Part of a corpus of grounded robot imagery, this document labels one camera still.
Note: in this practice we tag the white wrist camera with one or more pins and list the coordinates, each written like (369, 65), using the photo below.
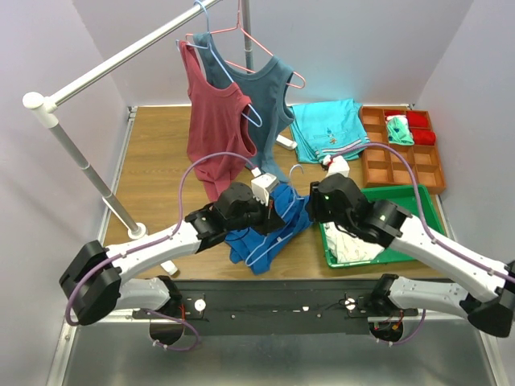
(262, 186)
(335, 166)

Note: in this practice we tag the pink wire hanger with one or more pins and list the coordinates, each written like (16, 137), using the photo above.
(274, 76)

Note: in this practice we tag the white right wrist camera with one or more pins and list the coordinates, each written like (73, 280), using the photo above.
(335, 166)

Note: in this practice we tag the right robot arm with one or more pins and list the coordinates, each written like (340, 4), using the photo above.
(479, 290)

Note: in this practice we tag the orange compartment organizer box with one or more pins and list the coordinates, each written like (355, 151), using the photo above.
(381, 167)

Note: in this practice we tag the white clothes rack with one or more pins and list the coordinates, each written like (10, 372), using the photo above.
(44, 107)

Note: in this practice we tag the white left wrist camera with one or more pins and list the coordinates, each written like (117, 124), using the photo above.
(262, 186)

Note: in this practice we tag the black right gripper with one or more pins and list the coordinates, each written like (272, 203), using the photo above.
(314, 207)

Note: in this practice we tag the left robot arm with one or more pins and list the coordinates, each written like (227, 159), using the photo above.
(102, 279)

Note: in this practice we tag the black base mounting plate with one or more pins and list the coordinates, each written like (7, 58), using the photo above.
(277, 307)

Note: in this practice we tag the turquoise folded shorts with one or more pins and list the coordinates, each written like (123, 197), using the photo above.
(329, 127)

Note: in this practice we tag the blue hanger under maroon top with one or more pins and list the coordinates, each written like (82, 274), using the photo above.
(222, 66)

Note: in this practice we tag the white cloth in tray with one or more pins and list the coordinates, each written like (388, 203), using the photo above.
(348, 249)

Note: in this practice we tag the maroon tank top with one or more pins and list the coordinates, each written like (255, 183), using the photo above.
(218, 125)

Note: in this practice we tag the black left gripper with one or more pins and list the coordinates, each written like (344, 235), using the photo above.
(272, 215)

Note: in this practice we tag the mint patterned rolled cloth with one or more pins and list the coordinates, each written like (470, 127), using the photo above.
(398, 131)

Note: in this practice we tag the light blue wire hanger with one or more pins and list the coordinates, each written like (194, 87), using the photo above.
(294, 214)

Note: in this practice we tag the royal blue tank top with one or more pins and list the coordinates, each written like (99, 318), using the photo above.
(242, 242)

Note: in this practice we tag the red rolled cloth upper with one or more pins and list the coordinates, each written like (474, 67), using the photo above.
(418, 119)

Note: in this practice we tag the red rolled cloth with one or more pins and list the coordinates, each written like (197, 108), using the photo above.
(423, 137)
(418, 119)

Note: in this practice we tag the red rolled cloth lower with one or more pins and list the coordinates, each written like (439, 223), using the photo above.
(423, 137)

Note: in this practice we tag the green plastic tray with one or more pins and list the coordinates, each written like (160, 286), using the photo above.
(403, 196)

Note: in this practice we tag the teal tank top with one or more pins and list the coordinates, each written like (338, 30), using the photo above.
(276, 116)

